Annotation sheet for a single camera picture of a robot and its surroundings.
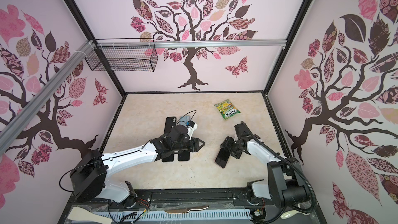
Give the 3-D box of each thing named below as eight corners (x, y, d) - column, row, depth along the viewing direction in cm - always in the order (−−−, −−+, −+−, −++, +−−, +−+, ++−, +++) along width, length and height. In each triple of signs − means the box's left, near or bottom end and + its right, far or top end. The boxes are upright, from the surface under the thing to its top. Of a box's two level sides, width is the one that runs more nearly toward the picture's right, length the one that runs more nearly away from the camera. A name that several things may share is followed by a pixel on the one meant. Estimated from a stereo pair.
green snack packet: (225, 119, 106) (225, 117, 104) (215, 106, 114) (215, 103, 112) (238, 113, 109) (239, 111, 107) (227, 100, 117) (228, 98, 115)
